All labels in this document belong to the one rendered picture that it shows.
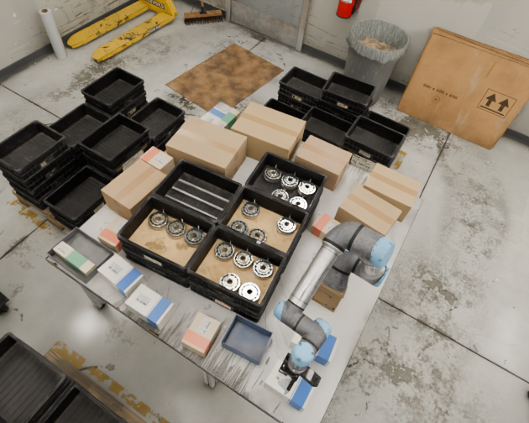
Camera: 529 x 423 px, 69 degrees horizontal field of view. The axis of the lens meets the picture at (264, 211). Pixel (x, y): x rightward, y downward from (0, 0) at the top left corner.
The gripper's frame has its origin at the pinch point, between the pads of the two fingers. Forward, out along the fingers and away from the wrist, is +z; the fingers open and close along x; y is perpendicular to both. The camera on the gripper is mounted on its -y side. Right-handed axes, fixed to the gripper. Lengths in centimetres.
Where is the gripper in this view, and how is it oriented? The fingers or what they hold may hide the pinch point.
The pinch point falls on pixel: (294, 378)
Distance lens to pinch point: 178.3
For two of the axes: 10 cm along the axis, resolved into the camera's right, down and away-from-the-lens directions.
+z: -0.8, 5.8, 8.1
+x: -5.2, 6.7, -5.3
